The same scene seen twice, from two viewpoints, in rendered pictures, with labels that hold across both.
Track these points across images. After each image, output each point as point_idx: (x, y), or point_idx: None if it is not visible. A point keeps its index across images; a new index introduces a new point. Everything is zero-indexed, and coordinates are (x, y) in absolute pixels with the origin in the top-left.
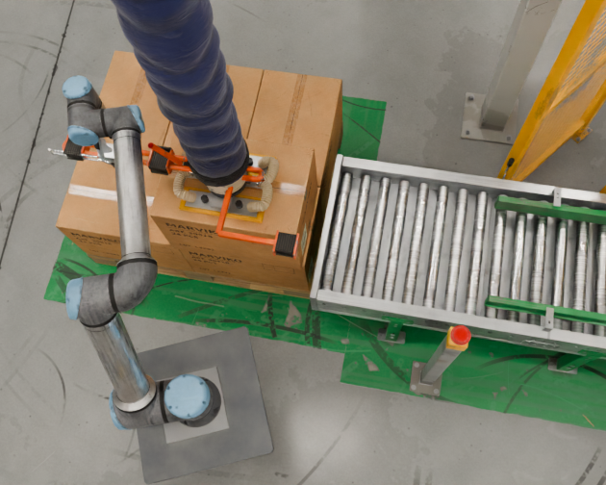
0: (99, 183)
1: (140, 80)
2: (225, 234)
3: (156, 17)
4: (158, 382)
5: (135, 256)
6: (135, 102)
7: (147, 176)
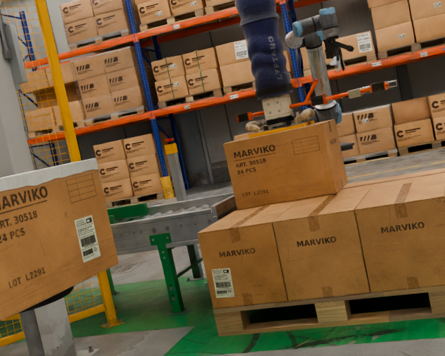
0: (419, 177)
1: (402, 196)
2: None
3: None
4: (318, 114)
5: (290, 32)
6: (403, 192)
7: (376, 186)
